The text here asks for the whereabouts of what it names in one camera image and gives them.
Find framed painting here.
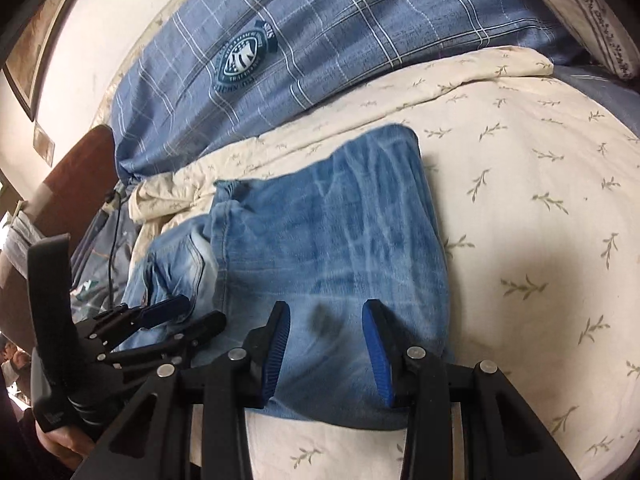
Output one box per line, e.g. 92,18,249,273
2,0,106,122

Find grey hanging cloth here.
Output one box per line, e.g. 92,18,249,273
0,210,46,281

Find blue denim pants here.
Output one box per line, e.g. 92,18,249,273
120,124,453,431

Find cream leaf-print bed sheet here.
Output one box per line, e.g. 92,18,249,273
129,47,640,480

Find blue plaid quilt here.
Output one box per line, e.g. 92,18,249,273
110,0,586,181

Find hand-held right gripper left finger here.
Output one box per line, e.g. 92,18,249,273
70,301,292,480

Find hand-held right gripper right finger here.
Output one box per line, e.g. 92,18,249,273
361,299,581,480

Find person's left hand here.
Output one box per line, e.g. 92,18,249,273
37,422,98,468

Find small wall picture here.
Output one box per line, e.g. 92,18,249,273
32,122,56,168

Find brown headboard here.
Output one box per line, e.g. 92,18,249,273
0,125,121,331

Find striped floral pillow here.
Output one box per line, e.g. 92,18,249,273
500,0,640,81

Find blue-grey striped sheet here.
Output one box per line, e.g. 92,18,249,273
550,65,640,136

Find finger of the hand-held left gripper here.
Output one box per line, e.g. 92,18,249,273
92,294,191,346
100,310,227,368

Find grey patterned blanket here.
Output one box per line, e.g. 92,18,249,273
70,205,143,321

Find black power cable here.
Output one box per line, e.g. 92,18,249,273
102,185,126,306

